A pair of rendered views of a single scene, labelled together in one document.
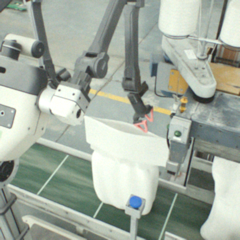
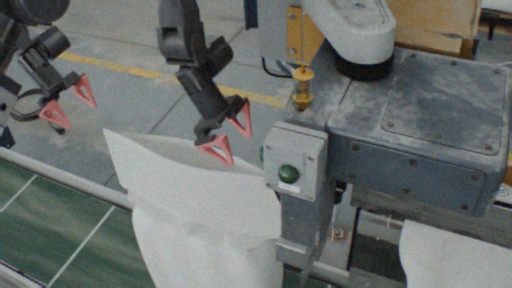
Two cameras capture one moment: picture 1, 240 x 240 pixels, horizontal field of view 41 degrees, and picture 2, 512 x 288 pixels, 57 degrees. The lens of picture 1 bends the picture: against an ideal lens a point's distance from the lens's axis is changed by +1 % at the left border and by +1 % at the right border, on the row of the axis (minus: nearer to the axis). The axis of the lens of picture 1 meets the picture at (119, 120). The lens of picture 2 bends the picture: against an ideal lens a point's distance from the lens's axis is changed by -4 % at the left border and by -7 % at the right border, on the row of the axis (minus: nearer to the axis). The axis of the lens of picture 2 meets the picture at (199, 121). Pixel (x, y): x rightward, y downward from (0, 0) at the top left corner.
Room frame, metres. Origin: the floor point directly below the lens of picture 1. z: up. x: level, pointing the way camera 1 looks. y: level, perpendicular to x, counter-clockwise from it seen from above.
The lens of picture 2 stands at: (0.47, -0.21, 1.76)
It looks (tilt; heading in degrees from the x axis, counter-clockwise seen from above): 39 degrees down; 10
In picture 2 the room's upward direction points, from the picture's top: 9 degrees counter-clockwise
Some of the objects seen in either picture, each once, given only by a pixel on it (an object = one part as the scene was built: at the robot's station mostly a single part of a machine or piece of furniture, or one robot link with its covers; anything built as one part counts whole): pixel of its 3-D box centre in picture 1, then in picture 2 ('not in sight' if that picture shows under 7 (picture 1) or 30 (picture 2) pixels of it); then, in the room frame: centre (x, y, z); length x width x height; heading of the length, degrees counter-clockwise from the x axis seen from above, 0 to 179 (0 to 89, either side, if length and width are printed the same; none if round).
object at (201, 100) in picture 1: (203, 94); (363, 58); (1.11, -0.35, 1.35); 0.09 x 0.09 x 0.03
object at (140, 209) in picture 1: (135, 206); not in sight; (0.92, -0.08, 0.81); 0.08 x 0.08 x 0.06; 66
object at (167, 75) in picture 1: (183, 80); (323, 32); (1.39, -0.33, 1.23); 0.28 x 0.07 x 0.16; 66
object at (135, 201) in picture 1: (135, 202); not in sight; (0.92, -0.08, 0.84); 0.06 x 0.06 x 0.02
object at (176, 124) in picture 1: (179, 130); (295, 161); (0.96, -0.24, 1.29); 0.08 x 0.05 x 0.09; 66
